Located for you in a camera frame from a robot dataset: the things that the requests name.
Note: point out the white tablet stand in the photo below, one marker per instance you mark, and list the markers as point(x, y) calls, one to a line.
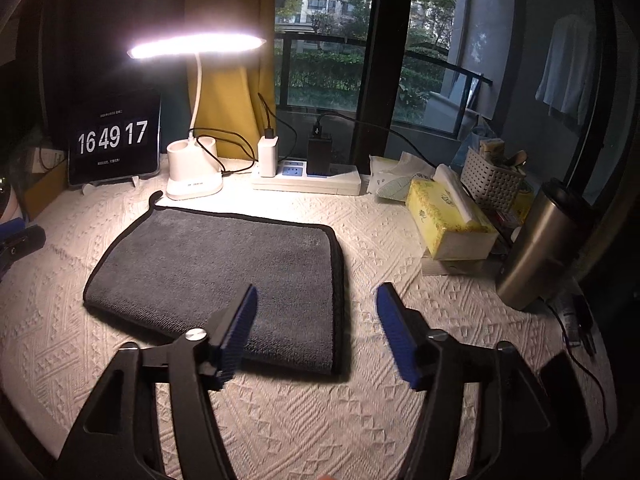
point(107, 185)

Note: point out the tablet showing clock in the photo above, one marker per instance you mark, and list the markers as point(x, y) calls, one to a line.
point(115, 137)

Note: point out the stainless steel tumbler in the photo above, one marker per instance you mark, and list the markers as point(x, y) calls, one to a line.
point(542, 242)

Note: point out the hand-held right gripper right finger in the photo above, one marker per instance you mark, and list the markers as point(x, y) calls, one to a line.
point(395, 330)

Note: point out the yellow tissue box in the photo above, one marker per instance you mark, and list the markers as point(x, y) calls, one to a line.
point(447, 220)

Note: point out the black charger plug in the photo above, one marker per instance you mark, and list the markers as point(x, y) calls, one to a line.
point(320, 155)

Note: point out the white power strip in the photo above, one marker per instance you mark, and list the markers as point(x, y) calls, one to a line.
point(330, 180)

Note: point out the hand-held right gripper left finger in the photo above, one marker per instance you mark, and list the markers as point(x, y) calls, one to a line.
point(240, 320)

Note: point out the grey towel with black trim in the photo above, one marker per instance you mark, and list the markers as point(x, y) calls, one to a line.
point(215, 275)

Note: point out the yellow curtain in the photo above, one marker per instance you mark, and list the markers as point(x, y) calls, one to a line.
point(227, 85)

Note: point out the white textured tablecloth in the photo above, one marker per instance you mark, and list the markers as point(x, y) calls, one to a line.
point(310, 420)

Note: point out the white hanging shirt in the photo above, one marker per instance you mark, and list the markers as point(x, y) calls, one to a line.
point(567, 75)

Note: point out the white plastic basket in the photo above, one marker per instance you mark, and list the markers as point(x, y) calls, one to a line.
point(492, 180)

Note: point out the white desk lamp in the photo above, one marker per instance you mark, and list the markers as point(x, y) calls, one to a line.
point(192, 110)

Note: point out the white tissue pack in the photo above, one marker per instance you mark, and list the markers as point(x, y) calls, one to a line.
point(395, 177)

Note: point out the cardboard box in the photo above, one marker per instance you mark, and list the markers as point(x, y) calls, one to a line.
point(37, 185)

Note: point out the white charger plug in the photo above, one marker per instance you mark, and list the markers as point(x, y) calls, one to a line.
point(267, 156)

